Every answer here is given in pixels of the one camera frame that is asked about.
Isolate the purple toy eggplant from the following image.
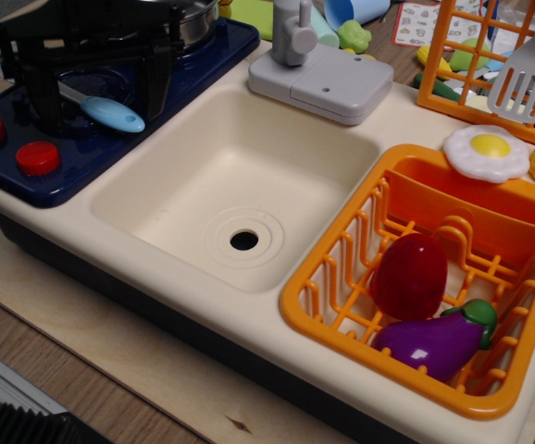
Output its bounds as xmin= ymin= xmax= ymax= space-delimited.
xmin=371 ymin=299 xmax=498 ymax=382

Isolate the small yellow corn piece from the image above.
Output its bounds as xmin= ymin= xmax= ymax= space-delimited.
xmin=416 ymin=45 xmax=452 ymax=72

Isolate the green toy pepper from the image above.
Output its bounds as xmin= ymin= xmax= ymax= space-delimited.
xmin=337 ymin=19 xmax=372 ymax=54

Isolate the cream toy sink unit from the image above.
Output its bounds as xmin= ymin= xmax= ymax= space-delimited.
xmin=0 ymin=62 xmax=535 ymax=443

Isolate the green cutting board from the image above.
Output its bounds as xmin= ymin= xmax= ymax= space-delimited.
xmin=230 ymin=0 xmax=273 ymax=42

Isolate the red toy pepper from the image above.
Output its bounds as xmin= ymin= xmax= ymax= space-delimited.
xmin=369 ymin=233 xmax=448 ymax=321

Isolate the black ribbed device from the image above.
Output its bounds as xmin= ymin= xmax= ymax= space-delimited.
xmin=0 ymin=403 xmax=107 ymax=443

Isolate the orange dish drainer basket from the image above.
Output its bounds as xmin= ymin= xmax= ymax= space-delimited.
xmin=280 ymin=145 xmax=535 ymax=420

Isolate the toy fried egg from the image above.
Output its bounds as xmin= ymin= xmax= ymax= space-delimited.
xmin=443 ymin=125 xmax=530 ymax=184

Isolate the blue plastic cup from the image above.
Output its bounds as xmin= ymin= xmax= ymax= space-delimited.
xmin=324 ymin=0 xmax=391 ymax=31

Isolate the dark blue toy stove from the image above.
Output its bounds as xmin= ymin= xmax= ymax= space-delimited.
xmin=0 ymin=18 xmax=260 ymax=208

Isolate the grey toy faucet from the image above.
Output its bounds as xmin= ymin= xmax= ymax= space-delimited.
xmin=248 ymin=1 xmax=394 ymax=126

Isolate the grey toy spatula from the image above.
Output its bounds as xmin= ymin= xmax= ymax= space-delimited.
xmin=488 ymin=33 xmax=535 ymax=124

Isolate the light green toy fruit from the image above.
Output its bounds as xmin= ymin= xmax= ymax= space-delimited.
xmin=449 ymin=38 xmax=489 ymax=72

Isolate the grey spoon blue handle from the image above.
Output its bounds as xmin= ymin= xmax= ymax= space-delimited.
xmin=57 ymin=70 xmax=146 ymax=133

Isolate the aluminium frame rail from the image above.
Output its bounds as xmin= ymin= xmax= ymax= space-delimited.
xmin=0 ymin=361 xmax=68 ymax=415

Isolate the printed instruction sheet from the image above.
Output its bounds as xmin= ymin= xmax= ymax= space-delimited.
xmin=392 ymin=1 xmax=480 ymax=47

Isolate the silver metal pan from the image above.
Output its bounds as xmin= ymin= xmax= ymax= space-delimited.
xmin=169 ymin=0 xmax=219 ymax=49

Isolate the orange utensil rack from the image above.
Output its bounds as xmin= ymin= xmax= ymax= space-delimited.
xmin=417 ymin=1 xmax=535 ymax=143

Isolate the dark green toy cucumber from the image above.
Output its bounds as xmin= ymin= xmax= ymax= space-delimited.
xmin=412 ymin=73 xmax=461 ymax=102

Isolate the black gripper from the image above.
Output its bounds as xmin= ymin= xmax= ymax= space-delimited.
xmin=0 ymin=1 xmax=185 ymax=134

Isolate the red right stove knob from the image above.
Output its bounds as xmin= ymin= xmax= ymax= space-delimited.
xmin=16 ymin=141 xmax=61 ymax=177

